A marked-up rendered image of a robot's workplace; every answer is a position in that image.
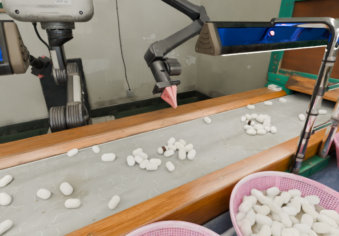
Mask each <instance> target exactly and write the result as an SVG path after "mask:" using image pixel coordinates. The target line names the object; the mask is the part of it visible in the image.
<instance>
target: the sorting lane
mask: <svg viewBox="0 0 339 236"><path fill-rule="evenodd" d="M280 98H283V99H286V100H287V101H286V102H285V103H283V102H279V99H280ZM280 98H276V99H272V100H268V101H271V102H272V105H265V104H264V102H261V103H257V104H253V106H255V108H254V109H248V108H247V106H245V107H241V108H237V109H233V110H229V111H226V112H222V113H218V114H214V115H210V116H206V117H208V118H210V119H211V123H209V124H208V123H206V122H205V121H204V118H205V117H203V118H200V119H196V120H192V121H188V122H184V123H180V124H177V125H173V126H169V127H165V128H161V129H157V130H154V131H150V132H146V133H142V134H138V135H134V136H130V137H126V138H122V139H119V140H115V141H111V142H107V143H103V144H99V145H96V146H98V147H99V148H100V152H98V153H95V152H94V151H93V150H92V147H93V146H92V147H88V148H84V149H80V150H78V153H77V154H75V155H74V156H71V157H69V156H68V155H67V153H65V154H61V155H57V156H53V157H50V158H46V159H42V160H38V161H34V162H30V163H27V164H22V165H18V166H15V167H11V168H7V169H3V170H0V180H1V179H2V178H3V177H5V176H6V175H11V176H12V177H13V179H12V180H11V181H10V182H9V183H8V184H7V185H5V186H4V187H0V193H7V194H8V195H9V196H10V197H11V198H12V200H11V202H10V204H8V205H5V206H3V205H1V204H0V223H2V222H3V221H5V220H11V221H12V223H13V224H12V226H11V228H9V229H8V230H6V231H5V232H3V233H2V234H1V235H0V236H63V235H66V234H68V233H70V232H73V231H75V230H77V229H80V228H82V227H84V226H87V225H89V224H92V223H94V222H96V221H99V220H101V219H103V218H106V217H108V216H110V215H113V214H115V213H117V212H120V211H122V210H125V209H127V208H129V207H132V206H134V205H136V204H139V203H141V202H143V201H146V200H148V199H151V198H153V197H155V196H158V195H160V194H162V193H165V192H167V191H169V190H172V189H174V188H176V187H179V186H181V185H184V184H186V183H188V182H191V181H193V180H195V179H198V178H200V177H202V176H205V175H207V174H209V173H212V172H214V171H216V170H219V169H221V168H223V167H226V166H228V165H231V164H233V163H235V162H238V161H240V160H242V159H245V158H247V157H249V156H252V155H254V154H257V153H259V152H261V151H264V150H266V149H268V148H271V147H273V146H275V145H278V144H280V143H282V142H285V141H287V140H290V139H292V138H294V137H297V136H299V135H300V133H301V130H302V126H303V123H304V120H303V121H302V120H300V119H299V115H300V114H303V115H304V117H305V116H306V111H307V110H308V106H309V103H310V102H309V101H306V100H302V99H299V98H296V97H292V96H289V95H287V96H284V97H280ZM319 110H326V111H327V113H326V114H318V116H317V118H316V121H315V124H314V127H315V126H317V125H320V124H322V123H325V122H327V121H328V120H330V118H331V115H332V112H333V110H334V109H332V108H329V107H326V106H323V105H321V106H320V109H319ZM246 114H248V115H252V114H257V116H259V115H260V114H262V115H265V114H266V115H268V116H270V120H271V122H270V124H271V127H272V126H274V127H276V133H274V134H273V133H272V132H271V131H269V132H266V134H265V135H260V134H257V131H256V134H255V135H249V134H247V133H246V130H245V129H244V126H245V125H247V124H246V121H247V120H248V119H246V120H245V121H244V122H241V117H242V116H245V115H246ZM271 127H270V128H271ZM170 138H175V142H179V140H180V139H182V140H184V141H185V142H186V143H187V145H188V144H192V145H193V149H194V150H195V151H196V154H195V157H194V159H192V160H190V159H188V157H187V155H188V152H186V158H185V159H183V160H181V159H179V149H176V151H174V154H173V155H172V156H169V157H165V155H164V153H163V154H159V153H158V148H159V147H162V146H167V142H168V140H169V139H170ZM174 144H175V143H174ZM174 144H173V145H174ZM138 148H141V149H142V152H143V153H145V154H147V156H148V157H147V160H149V161H150V159H160V160H161V165H159V166H157V169H156V170H147V169H146V168H140V164H139V163H137V162H136V161H135V164H134V165H133V166H129V165H128V163H127V157H128V156H129V155H132V156H133V157H135V156H134V155H133V151H134V150H136V149H138ZM108 153H113V154H114V155H115V156H116V157H115V159H114V160H113V161H103V160H102V159H101V157H102V155H104V154H108ZM168 161H170V162H171V163H172V164H173V165H174V167H175V169H174V170H173V171H169V170H168V168H167V167H166V163H167V162H168ZM64 182H67V183H69V184H70V185H71V186H72V188H73V191H72V193H71V194H70V195H65V194H64V193H63V192H62V191H61V190H60V185H61V184H62V183H64ZM40 189H46V190H48V191H50V193H51V195H50V197H49V198H48V199H43V198H40V197H38V196H37V192H38V190H40ZM116 195H117V196H119V198H120V201H119V203H118V204H117V206H116V208H115V209H110V208H109V206H108V204H109V202H110V201H111V199H112V198H113V196H116ZM68 199H79V200H80V201H81V204H80V206H79V207H77V208H66V207H65V202H66V201H67V200H68Z"/></svg>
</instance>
